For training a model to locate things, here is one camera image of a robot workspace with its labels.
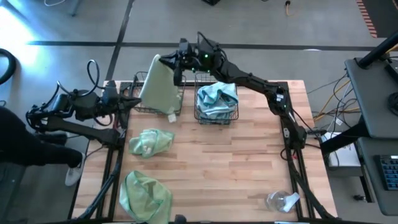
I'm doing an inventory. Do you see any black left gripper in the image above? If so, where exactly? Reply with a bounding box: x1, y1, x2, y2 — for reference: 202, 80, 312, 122
101, 95, 142, 116

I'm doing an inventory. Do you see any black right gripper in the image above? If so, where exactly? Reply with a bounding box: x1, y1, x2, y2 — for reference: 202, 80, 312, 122
159, 51, 200, 87

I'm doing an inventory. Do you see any green microfiber towel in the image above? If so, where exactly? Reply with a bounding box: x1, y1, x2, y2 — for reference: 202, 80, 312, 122
119, 170, 174, 224
138, 54, 184, 124
129, 129, 175, 159

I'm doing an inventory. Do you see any person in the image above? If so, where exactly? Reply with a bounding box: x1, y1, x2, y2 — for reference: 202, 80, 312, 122
0, 105, 85, 187

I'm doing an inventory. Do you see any black hoop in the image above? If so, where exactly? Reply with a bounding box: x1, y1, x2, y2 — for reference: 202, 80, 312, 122
0, 49, 17, 85

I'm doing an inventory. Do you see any clear spray bottle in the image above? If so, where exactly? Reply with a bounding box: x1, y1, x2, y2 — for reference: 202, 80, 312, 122
265, 189, 301, 215

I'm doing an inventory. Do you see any white box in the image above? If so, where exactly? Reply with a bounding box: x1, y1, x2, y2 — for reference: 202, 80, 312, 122
322, 132, 362, 169

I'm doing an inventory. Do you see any black pole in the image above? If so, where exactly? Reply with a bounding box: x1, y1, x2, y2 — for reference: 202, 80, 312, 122
356, 29, 398, 68

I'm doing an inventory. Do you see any black mat orange striped edge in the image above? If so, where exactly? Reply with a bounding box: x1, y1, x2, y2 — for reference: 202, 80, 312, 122
355, 0, 398, 39

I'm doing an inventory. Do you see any grey desk with keyboard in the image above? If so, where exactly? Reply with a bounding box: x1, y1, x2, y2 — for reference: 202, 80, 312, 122
356, 136, 398, 216

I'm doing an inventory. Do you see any backlit black keyboard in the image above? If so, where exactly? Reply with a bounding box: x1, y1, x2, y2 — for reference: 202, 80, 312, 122
374, 154, 398, 191

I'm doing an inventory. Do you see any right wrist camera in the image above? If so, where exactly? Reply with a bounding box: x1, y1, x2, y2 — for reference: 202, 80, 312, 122
178, 37, 193, 56

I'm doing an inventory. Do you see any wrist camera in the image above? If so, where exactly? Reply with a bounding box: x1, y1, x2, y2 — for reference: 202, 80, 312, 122
178, 37, 193, 56
104, 80, 118, 100

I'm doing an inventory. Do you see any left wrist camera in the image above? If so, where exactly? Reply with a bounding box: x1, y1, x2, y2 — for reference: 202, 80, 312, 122
104, 80, 118, 100

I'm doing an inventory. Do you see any black wire basket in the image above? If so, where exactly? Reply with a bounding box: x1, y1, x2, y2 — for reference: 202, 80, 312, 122
132, 71, 187, 116
193, 72, 239, 126

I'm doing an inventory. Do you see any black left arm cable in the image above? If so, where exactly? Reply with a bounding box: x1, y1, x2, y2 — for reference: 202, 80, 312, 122
55, 59, 101, 97

